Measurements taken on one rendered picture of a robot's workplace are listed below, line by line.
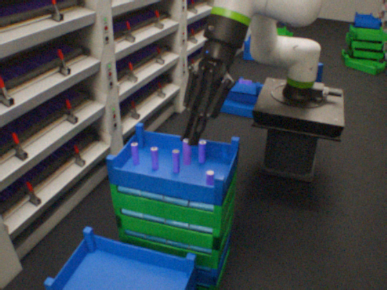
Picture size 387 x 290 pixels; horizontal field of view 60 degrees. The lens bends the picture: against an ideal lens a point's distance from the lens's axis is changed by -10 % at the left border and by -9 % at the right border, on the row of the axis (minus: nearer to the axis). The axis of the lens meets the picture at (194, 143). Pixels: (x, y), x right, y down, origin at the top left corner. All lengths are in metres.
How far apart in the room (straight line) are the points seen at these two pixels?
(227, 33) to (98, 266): 0.65
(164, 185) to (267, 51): 0.80
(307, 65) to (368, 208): 0.65
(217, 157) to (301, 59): 0.64
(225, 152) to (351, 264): 0.64
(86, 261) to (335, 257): 0.86
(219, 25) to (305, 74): 0.79
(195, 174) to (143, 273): 0.30
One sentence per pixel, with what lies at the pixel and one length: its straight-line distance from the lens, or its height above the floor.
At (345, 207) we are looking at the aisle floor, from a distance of 1.61.
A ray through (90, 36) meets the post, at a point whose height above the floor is 0.64.
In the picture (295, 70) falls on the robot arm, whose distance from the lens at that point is 1.53.
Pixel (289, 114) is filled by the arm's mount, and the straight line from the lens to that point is 1.45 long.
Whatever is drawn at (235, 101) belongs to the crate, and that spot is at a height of 0.00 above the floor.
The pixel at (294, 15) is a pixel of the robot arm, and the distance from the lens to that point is 0.79.
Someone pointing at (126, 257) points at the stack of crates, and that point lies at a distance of 0.99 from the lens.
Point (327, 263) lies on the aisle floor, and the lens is 1.36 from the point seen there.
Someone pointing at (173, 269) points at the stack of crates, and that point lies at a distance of 0.95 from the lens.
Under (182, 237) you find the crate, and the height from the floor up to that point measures 0.27.
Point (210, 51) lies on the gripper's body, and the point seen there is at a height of 0.75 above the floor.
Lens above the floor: 0.98
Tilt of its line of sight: 31 degrees down
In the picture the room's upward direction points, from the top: straight up
